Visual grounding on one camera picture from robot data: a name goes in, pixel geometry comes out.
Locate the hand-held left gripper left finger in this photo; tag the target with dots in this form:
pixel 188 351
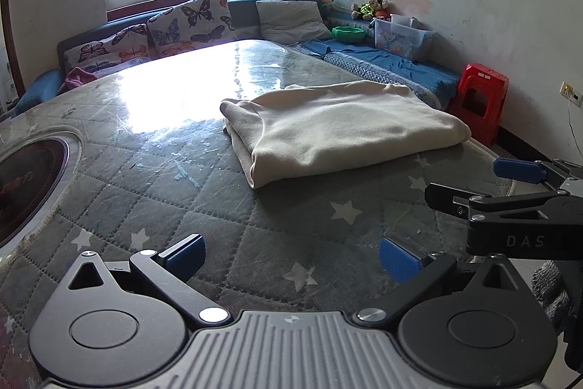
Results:
pixel 186 254

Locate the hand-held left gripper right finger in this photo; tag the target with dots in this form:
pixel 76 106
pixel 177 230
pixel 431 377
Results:
pixel 398 259

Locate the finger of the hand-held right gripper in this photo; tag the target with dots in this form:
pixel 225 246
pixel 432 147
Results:
pixel 448 197
pixel 519 170

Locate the cream sweatshirt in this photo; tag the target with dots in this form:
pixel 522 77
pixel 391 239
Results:
pixel 346 124

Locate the person's right hand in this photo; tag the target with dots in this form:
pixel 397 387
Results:
pixel 553 288

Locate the grey quilted star table cover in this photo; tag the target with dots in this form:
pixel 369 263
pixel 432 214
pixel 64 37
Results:
pixel 159 197

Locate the red plastic stool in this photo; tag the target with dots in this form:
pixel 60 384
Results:
pixel 480 97

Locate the blue sofa blanket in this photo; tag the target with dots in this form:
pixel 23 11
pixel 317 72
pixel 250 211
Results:
pixel 410 72

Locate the clear plastic storage box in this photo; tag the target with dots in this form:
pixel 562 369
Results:
pixel 403 39

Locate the round black cooktop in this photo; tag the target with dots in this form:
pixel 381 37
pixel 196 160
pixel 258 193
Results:
pixel 22 188

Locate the green bowl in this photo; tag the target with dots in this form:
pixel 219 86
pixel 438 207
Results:
pixel 348 34

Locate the brown teddy bear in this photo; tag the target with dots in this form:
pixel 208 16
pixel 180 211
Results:
pixel 379 8

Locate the green plush toy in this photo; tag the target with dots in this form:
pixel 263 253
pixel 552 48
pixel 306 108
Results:
pixel 362 11

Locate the pink cloth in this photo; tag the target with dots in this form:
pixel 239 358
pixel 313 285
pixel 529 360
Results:
pixel 77 80

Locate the long butterfly print cushion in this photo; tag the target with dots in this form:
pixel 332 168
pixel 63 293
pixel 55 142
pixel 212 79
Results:
pixel 109 49

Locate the tall butterfly print cushion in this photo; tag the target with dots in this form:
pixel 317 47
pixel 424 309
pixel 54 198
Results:
pixel 191 20

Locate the grey pillow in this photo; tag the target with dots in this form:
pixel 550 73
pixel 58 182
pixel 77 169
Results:
pixel 291 20

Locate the blue sofa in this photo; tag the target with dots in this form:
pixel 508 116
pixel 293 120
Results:
pixel 243 13

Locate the wall socket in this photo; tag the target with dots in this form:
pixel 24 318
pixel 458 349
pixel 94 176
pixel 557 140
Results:
pixel 571 93

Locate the dark wooden door frame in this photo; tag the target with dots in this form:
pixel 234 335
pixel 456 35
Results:
pixel 8 29

